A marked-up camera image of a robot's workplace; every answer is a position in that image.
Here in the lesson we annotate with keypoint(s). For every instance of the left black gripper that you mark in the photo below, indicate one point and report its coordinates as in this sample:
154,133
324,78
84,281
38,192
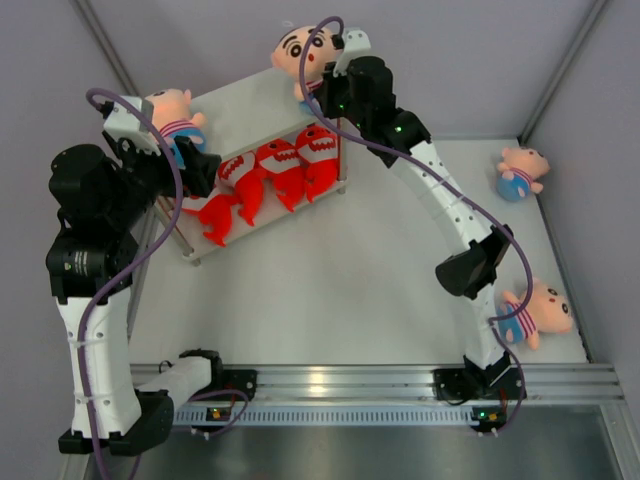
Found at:
199,169

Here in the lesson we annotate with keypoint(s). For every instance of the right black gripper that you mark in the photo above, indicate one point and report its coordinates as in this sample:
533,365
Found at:
330,82

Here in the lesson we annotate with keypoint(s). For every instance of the red shark plush purple fin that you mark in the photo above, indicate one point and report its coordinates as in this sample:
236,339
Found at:
214,213

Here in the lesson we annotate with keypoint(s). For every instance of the red shark plush toy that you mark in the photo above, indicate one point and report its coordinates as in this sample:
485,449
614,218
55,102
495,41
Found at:
244,178
317,147
280,162

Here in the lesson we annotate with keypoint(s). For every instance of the boy doll plush striped shirt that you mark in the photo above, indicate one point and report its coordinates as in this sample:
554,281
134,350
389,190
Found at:
519,173
306,70
172,116
546,312

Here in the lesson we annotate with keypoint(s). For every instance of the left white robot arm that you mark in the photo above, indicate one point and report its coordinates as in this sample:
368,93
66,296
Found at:
102,192

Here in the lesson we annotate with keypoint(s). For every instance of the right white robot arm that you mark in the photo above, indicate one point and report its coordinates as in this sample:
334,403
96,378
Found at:
476,246

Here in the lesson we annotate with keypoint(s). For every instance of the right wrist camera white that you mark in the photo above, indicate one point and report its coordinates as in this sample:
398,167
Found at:
355,43

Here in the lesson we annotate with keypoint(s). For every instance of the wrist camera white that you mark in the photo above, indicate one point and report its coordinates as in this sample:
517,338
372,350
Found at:
355,43
122,124

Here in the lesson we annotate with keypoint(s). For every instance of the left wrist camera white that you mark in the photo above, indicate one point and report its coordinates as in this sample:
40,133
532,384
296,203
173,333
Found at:
122,124

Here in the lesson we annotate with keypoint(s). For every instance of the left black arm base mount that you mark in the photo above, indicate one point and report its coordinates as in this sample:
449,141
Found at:
243,380

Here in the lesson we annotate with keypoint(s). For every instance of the aluminium front rail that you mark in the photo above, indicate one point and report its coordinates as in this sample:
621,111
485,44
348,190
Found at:
546,384

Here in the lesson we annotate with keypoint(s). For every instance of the slotted cable duct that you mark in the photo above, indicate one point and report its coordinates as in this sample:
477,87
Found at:
350,415

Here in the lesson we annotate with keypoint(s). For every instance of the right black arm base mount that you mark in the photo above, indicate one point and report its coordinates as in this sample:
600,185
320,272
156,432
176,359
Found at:
455,385

